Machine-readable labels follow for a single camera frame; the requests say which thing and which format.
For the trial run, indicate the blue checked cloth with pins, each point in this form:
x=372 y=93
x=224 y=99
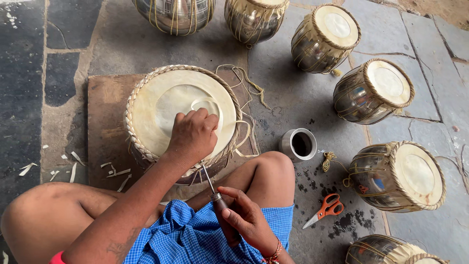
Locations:
x=183 y=238

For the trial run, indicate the loose hide lacing strands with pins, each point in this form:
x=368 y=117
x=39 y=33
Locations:
x=252 y=86

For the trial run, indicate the person's right leg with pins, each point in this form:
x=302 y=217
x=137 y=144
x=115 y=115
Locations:
x=263 y=176

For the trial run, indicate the steel cup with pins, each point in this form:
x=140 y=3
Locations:
x=298 y=145

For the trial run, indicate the person's left leg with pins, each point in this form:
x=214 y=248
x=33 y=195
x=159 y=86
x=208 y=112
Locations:
x=47 y=216

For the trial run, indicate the metal drum with hide head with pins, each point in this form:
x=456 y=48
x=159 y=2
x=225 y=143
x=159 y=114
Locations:
x=395 y=176
x=322 y=36
x=252 y=20
x=176 y=14
x=381 y=251
x=370 y=91

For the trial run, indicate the person's right hand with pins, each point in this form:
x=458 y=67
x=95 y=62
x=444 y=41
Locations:
x=252 y=223

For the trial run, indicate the person's leg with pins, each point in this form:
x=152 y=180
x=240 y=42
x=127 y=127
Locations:
x=263 y=176
x=47 y=216

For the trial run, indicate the scattered hide scraps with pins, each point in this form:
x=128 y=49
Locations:
x=77 y=157

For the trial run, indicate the person's left fingers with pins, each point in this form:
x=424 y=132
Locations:
x=196 y=115

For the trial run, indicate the person's left hand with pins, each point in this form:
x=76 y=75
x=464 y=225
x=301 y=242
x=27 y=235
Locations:
x=192 y=137

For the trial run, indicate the long trailing hide strip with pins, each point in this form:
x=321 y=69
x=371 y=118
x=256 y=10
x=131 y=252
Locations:
x=245 y=137

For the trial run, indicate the large metal drum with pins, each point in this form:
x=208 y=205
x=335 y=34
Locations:
x=161 y=106

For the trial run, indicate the brown wooden board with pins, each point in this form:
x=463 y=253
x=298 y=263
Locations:
x=106 y=124

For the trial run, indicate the curled hide strip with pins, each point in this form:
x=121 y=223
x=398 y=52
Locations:
x=205 y=101

